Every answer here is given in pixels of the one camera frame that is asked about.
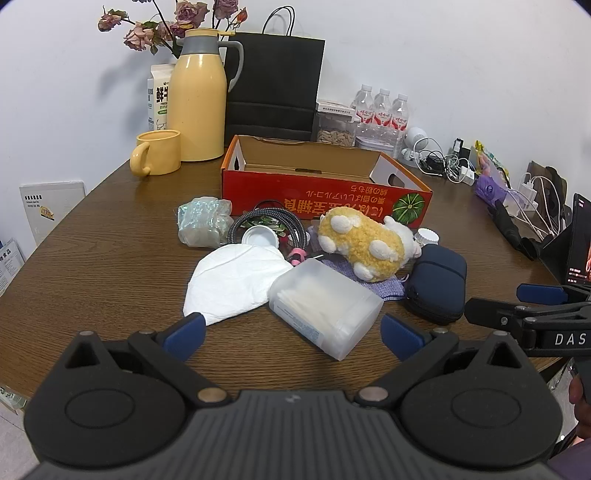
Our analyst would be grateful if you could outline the person's right hand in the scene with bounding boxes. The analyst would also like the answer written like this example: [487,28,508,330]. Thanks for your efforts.
[568,381,588,417]

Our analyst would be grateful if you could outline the purple burlap pouch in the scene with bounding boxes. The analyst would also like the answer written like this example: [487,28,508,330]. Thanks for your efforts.
[321,257,407,302]

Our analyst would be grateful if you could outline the white cap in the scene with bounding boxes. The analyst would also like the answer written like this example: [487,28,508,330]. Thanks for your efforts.
[241,226,280,250]

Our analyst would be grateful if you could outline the black white braided cable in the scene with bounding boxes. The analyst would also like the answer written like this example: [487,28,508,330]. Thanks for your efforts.
[228,210,308,259]

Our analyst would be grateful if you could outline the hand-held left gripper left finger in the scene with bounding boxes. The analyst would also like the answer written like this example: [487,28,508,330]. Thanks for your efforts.
[65,313,232,407]

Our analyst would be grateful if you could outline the small white desk fan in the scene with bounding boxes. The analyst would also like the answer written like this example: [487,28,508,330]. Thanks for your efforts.
[401,126,428,162]

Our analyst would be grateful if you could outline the clear water bottle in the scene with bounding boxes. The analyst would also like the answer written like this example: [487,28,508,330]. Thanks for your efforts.
[390,93,411,160]
[373,88,393,139]
[353,84,376,139]

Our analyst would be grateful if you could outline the printed leaflet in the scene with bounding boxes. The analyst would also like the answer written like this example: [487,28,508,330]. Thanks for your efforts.
[0,237,25,296]

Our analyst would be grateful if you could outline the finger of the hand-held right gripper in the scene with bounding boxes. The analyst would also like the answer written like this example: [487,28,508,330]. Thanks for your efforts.
[464,298,568,333]
[516,282,591,306]

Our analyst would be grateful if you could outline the black paper bag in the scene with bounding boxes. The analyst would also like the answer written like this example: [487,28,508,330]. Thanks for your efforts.
[224,6,326,144]

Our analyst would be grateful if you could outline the dark blue zip case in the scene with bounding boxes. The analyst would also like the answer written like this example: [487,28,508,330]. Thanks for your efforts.
[404,244,468,325]

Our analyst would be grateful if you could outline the black tablet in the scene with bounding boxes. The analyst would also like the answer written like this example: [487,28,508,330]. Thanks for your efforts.
[540,193,591,287]

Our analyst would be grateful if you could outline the purple tissue pack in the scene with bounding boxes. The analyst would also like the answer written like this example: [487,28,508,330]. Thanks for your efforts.
[473,173,509,204]

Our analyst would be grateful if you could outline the yellow thermos jug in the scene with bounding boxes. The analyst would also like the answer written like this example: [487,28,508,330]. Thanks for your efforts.
[167,28,245,162]

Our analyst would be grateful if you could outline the black folded umbrella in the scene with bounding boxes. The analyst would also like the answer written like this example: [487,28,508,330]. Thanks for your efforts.
[489,199,541,261]

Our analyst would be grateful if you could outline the red cardboard box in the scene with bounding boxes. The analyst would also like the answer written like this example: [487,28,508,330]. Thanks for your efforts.
[221,135,434,230]

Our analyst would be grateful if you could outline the tangle of charger cables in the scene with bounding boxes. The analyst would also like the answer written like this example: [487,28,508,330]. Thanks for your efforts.
[411,136,476,185]

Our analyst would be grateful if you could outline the brown bag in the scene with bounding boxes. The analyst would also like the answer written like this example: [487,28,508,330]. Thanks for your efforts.
[526,161,573,241]

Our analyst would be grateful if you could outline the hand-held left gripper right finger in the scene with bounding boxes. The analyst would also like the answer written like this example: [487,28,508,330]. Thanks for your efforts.
[355,314,527,408]

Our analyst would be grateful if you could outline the yellow white plush toy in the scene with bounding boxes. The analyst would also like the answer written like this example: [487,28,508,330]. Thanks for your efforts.
[318,207,423,282]

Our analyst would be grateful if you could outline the clear bubble wrap bag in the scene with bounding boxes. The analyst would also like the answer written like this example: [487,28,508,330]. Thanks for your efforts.
[178,196,235,247]

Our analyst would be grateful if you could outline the dried pink flowers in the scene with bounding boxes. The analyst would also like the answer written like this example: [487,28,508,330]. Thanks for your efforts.
[98,0,250,58]

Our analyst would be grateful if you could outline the white flat packet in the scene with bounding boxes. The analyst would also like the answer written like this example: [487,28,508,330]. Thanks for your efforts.
[318,99,357,116]

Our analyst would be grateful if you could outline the colourful snack packet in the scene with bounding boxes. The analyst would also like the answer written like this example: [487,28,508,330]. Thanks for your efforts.
[475,141,511,185]

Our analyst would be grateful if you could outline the translucent plastic box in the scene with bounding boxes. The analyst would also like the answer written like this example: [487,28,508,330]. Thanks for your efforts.
[268,258,385,361]

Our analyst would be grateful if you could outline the clear food container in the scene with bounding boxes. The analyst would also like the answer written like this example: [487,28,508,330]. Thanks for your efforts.
[316,113,358,147]

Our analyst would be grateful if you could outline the white face mask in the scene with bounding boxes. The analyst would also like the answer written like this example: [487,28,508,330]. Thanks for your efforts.
[183,244,294,326]

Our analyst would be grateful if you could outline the yellow mug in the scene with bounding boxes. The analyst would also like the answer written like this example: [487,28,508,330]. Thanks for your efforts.
[129,129,182,176]

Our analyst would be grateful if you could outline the white milk carton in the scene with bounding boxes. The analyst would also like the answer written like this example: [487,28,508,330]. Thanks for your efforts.
[147,64,176,132]

